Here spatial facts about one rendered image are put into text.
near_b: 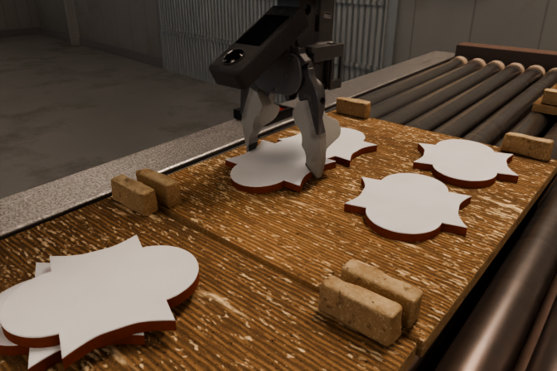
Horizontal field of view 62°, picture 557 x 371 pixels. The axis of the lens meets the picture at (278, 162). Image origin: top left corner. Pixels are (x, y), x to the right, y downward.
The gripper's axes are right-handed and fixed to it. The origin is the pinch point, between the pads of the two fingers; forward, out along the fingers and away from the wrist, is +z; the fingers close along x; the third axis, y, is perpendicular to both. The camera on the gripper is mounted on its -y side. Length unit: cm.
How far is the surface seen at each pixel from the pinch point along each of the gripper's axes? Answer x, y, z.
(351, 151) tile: -4.4, 9.3, 0.0
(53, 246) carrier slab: 4.9, -25.3, 2.4
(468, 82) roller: 2, 71, 0
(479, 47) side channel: 11, 100, -4
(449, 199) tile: -19.2, 4.7, 0.3
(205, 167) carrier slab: 7.8, -4.9, 1.5
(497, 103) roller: -8, 58, 1
